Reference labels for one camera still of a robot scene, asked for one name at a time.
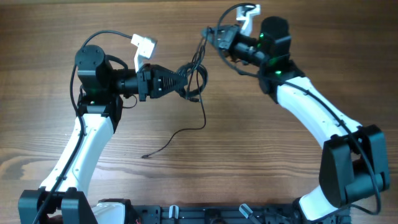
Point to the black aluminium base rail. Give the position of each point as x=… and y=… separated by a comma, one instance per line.
x=217, y=214

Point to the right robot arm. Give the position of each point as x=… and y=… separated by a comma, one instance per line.
x=354, y=157

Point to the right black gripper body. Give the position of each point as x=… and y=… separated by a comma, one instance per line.
x=233, y=38

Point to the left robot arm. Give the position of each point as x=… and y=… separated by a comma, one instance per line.
x=105, y=81

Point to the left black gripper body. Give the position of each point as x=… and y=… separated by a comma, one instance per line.
x=143, y=82

